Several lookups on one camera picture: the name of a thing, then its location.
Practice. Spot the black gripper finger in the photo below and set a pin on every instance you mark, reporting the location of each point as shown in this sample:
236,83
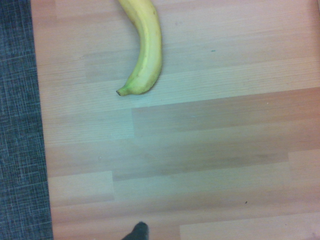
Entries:
139,232

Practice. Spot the yellow banana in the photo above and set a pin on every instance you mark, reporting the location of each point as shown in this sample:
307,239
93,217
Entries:
150,50

